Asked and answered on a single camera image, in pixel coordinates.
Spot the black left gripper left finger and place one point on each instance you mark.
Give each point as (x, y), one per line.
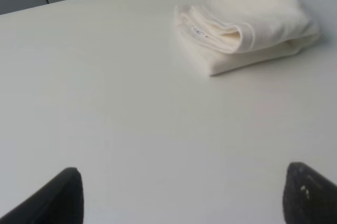
(61, 200)

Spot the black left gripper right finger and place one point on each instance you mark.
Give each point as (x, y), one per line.
(308, 197)

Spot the white towel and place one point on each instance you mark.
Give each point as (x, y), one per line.
(223, 35)

